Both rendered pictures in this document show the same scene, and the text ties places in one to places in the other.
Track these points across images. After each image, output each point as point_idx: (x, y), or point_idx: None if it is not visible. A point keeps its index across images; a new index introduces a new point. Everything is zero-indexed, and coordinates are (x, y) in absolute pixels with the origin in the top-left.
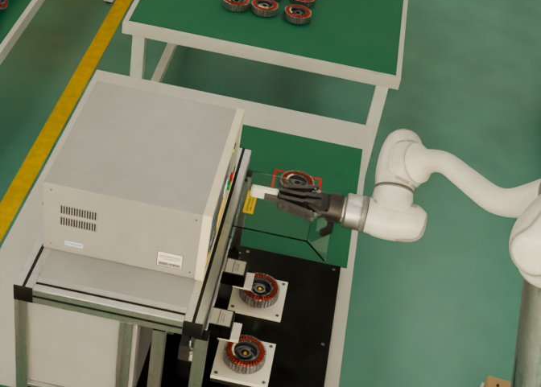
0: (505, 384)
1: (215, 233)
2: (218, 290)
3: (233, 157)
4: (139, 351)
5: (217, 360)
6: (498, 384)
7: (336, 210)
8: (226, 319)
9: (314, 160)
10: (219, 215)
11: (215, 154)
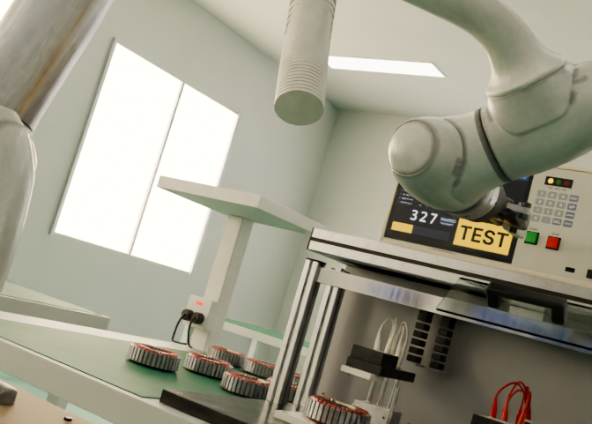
0: (55, 422)
1: (449, 243)
2: (392, 297)
3: (557, 202)
4: (348, 347)
5: None
6: (67, 417)
7: None
8: (370, 348)
9: None
10: (469, 228)
11: None
